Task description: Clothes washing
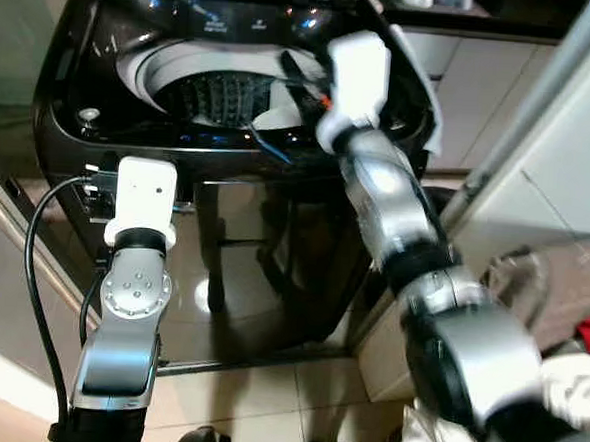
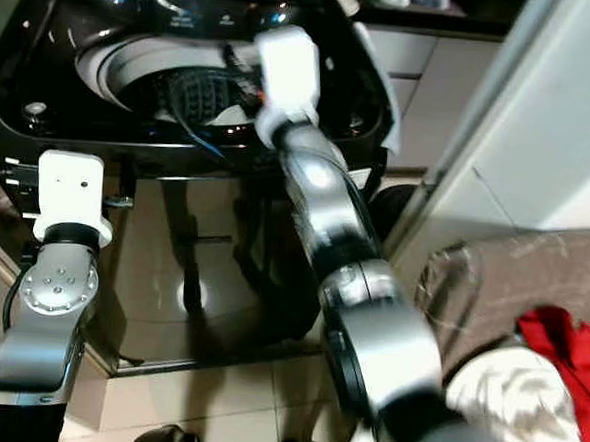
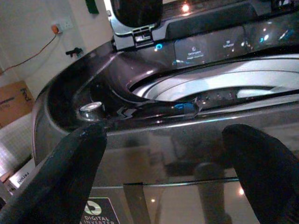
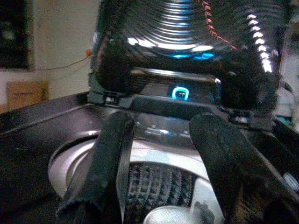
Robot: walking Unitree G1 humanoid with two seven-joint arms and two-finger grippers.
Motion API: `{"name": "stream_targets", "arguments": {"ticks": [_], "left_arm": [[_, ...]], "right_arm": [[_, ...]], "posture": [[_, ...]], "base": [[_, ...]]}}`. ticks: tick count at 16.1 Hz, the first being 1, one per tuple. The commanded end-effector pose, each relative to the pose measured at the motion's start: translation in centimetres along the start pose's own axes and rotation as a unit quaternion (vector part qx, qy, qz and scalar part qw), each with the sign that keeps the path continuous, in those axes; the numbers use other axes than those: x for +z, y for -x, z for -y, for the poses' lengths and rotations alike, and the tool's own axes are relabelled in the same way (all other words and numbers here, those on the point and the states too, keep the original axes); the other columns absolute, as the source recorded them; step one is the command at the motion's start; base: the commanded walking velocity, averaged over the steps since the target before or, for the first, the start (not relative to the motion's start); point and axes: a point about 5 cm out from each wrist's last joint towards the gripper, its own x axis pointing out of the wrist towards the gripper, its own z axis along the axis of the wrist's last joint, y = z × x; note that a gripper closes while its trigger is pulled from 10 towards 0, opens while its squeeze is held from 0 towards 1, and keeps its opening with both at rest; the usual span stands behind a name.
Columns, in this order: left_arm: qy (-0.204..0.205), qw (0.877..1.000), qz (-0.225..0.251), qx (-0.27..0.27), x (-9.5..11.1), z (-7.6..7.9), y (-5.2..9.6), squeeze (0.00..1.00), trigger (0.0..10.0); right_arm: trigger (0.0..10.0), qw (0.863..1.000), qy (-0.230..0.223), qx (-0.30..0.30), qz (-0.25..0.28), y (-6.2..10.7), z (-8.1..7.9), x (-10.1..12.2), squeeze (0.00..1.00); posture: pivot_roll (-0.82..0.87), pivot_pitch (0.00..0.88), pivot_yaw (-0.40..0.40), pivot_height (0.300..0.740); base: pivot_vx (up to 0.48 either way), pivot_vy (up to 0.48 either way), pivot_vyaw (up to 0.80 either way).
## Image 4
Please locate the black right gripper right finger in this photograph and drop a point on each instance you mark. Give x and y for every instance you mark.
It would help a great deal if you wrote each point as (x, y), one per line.
(224, 163)

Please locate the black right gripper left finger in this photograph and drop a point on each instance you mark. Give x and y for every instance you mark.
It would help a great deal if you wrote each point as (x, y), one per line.
(106, 161)

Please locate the black top-load washing machine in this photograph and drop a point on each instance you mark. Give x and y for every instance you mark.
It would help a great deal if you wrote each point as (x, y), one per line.
(35, 144)

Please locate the brown cardboard box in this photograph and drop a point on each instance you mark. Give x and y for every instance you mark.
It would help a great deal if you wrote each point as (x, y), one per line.
(26, 93)

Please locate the glossy black washer lid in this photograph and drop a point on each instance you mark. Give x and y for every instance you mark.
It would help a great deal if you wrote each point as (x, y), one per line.
(177, 53)

